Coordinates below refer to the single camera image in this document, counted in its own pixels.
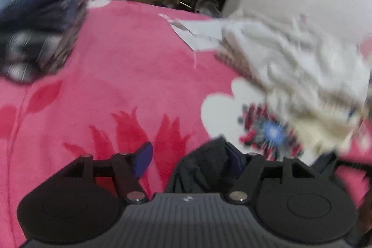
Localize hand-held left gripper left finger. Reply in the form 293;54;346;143
62;142;153;204

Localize dark blue clothes pile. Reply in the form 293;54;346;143
0;0;96;83

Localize dark grey pants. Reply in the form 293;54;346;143
166;136;247;195

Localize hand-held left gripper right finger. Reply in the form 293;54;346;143
226;143;313;204

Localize pink floral blanket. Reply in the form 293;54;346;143
0;0;372;248

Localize houndstooth patterned garment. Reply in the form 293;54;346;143
215;43;262;83

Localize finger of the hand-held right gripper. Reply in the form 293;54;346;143
312;153;372;179

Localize white garment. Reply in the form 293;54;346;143
291;14;371;126

